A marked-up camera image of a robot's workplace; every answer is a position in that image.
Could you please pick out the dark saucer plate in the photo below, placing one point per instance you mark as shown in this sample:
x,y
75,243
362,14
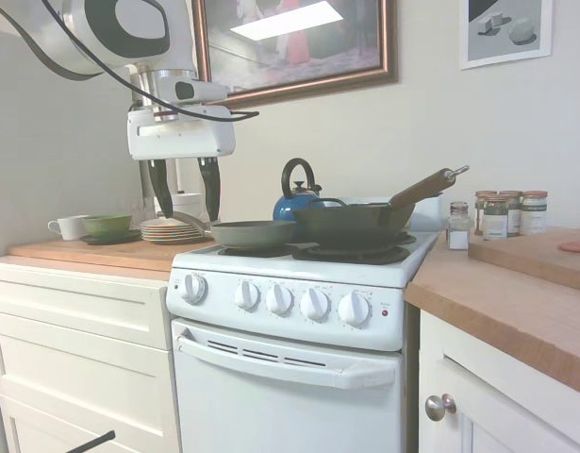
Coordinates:
x,y
110,239

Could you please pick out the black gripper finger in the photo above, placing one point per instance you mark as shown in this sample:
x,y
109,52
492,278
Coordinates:
x,y
161,189
211,189

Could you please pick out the flat pink round item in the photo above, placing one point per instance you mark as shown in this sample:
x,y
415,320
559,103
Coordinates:
x,y
575,246

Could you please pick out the white ceramic mug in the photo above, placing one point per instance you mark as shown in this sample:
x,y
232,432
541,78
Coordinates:
x,y
70,227

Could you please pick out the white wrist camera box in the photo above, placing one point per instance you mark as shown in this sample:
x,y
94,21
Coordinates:
x,y
200,92

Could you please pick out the glass spice jar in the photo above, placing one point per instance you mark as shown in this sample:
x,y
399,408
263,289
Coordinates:
x,y
535,212
495,219
514,212
479,207

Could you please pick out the grey cast iron skillet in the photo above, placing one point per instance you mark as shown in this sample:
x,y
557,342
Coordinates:
x,y
252,233

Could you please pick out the white oven dial knob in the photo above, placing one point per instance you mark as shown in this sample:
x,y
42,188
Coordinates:
x,y
193,289

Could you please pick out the white cabinet with drawers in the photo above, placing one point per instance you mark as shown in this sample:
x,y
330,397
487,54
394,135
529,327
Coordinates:
x,y
72,354

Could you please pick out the bronze framed painting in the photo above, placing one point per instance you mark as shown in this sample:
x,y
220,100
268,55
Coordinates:
x,y
294,47

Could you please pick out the black burner grate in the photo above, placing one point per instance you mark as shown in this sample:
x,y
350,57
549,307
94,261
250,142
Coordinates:
x,y
407,238
351,256
266,252

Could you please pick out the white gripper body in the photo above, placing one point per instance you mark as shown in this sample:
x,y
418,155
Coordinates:
x,y
181,137

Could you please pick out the grey refrigerator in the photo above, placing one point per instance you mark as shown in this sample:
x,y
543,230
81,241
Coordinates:
x,y
58,165

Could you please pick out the long wooden counter board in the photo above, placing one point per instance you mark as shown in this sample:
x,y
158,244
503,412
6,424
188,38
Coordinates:
x,y
82,252

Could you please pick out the white burner knob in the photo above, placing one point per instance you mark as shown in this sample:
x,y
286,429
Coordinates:
x,y
247,296
314,305
354,308
279,299

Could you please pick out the white cabinet with door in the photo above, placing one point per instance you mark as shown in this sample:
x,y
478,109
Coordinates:
x,y
487,415

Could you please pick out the green ceramic bowl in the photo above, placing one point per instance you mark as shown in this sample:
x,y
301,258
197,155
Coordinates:
x,y
105,225

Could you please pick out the grey still life poster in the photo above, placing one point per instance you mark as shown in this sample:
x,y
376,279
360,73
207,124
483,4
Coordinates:
x,y
506,33

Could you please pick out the thick wooden cutting board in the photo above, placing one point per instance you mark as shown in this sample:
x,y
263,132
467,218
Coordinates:
x,y
530,259

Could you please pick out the silver round cabinet knob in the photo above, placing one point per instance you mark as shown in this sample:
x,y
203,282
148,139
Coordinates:
x,y
439,408

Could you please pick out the thin black rod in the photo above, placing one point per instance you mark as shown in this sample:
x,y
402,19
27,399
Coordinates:
x,y
98,440

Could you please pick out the white kitchen stove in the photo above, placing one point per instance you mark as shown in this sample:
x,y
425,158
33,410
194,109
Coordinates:
x,y
289,415

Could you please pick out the glass salt shaker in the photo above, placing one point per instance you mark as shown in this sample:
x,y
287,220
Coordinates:
x,y
458,231

